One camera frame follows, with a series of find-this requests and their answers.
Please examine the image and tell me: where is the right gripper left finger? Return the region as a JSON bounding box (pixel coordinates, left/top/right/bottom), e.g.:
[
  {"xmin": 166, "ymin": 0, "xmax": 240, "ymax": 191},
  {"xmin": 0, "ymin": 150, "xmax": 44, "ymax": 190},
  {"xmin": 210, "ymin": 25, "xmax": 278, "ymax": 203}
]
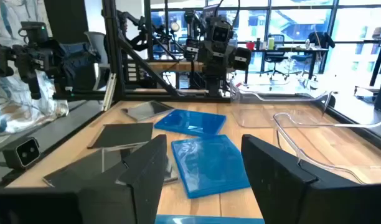
[{"xmin": 78, "ymin": 134, "xmax": 168, "ymax": 224}]

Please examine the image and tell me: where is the blue office chair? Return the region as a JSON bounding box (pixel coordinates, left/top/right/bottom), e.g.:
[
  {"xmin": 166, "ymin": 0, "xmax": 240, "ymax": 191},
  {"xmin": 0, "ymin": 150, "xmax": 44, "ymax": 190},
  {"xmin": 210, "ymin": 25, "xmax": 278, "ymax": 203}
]
[{"xmin": 289, "ymin": 52, "xmax": 319, "ymax": 78}]

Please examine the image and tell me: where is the black bag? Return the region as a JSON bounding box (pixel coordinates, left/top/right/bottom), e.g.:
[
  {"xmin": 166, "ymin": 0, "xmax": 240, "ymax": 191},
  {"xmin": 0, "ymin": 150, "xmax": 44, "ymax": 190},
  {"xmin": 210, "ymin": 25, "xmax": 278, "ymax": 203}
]
[{"xmin": 308, "ymin": 30, "xmax": 336, "ymax": 49}]

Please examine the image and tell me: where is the white patterned cloth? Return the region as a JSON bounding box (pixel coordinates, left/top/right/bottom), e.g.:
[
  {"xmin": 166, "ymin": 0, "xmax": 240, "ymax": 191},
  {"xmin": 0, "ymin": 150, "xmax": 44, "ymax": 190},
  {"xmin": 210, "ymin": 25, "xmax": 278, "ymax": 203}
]
[{"xmin": 0, "ymin": 0, "xmax": 70, "ymax": 138}]

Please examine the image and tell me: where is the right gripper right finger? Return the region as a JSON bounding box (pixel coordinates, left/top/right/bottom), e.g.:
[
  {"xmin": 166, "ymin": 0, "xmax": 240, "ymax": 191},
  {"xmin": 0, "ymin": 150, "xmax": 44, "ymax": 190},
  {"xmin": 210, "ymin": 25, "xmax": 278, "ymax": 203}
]
[{"xmin": 241, "ymin": 134, "xmax": 359, "ymax": 224}]

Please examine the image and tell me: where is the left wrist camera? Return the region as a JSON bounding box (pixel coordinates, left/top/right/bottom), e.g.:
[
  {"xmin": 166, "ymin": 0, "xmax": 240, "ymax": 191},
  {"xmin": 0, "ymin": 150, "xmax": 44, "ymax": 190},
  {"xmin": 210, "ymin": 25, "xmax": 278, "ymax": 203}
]
[{"xmin": 209, "ymin": 17, "xmax": 235, "ymax": 44}]

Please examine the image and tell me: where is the black stand pole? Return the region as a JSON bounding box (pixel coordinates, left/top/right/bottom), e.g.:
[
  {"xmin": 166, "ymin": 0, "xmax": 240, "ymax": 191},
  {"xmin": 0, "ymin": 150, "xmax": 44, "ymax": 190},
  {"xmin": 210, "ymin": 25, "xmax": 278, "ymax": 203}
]
[{"xmin": 369, "ymin": 21, "xmax": 381, "ymax": 87}]

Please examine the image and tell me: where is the black office desk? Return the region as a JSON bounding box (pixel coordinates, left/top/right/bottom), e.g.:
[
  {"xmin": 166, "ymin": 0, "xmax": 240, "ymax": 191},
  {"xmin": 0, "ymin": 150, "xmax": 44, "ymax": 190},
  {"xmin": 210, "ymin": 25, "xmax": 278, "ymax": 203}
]
[{"xmin": 245, "ymin": 45, "xmax": 330, "ymax": 85}]

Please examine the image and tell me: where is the grey office chair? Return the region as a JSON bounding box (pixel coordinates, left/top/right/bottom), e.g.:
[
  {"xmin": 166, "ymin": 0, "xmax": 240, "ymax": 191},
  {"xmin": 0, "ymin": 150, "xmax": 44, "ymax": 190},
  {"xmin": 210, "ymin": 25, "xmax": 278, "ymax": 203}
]
[{"xmin": 83, "ymin": 30, "xmax": 112, "ymax": 91}]

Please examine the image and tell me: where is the wooden shelf board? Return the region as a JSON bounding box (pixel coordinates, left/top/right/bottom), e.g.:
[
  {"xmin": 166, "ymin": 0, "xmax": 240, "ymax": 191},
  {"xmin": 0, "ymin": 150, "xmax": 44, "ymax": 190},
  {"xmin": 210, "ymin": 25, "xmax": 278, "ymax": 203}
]
[{"xmin": 146, "ymin": 60, "xmax": 207, "ymax": 74}]

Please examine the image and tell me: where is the black jewel case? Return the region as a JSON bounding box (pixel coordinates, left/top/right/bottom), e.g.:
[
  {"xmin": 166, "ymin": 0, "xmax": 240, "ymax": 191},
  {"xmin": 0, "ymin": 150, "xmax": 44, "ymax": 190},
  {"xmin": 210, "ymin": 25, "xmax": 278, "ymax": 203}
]
[
  {"xmin": 121, "ymin": 100, "xmax": 175, "ymax": 123},
  {"xmin": 42, "ymin": 141, "xmax": 179, "ymax": 189},
  {"xmin": 87, "ymin": 122, "xmax": 154, "ymax": 149}
]

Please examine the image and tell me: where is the clear plastic bin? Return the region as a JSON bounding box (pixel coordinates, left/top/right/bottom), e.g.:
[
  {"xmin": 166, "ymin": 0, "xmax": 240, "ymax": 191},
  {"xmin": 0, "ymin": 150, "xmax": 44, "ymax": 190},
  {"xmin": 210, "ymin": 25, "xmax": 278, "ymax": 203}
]
[
  {"xmin": 229, "ymin": 76, "xmax": 333, "ymax": 128},
  {"xmin": 273, "ymin": 111, "xmax": 381, "ymax": 186}
]

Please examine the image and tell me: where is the blue jacket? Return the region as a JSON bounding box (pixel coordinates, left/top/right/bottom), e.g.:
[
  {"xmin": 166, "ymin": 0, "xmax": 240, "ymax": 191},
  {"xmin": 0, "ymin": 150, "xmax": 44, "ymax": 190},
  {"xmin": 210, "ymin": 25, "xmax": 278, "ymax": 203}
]
[{"xmin": 53, "ymin": 42, "xmax": 101, "ymax": 91}]

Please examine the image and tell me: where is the black mesh office chair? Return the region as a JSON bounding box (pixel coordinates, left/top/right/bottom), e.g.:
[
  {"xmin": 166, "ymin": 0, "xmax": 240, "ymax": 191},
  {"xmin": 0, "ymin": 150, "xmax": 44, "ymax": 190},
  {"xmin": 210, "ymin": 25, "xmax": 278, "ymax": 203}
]
[{"xmin": 261, "ymin": 33, "xmax": 288, "ymax": 78}]

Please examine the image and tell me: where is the small black table camera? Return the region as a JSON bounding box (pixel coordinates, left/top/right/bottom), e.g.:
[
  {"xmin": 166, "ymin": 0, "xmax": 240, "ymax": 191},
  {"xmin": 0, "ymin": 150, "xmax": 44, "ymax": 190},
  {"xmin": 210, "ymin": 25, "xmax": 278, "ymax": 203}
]
[{"xmin": 2, "ymin": 136, "xmax": 42, "ymax": 170}]

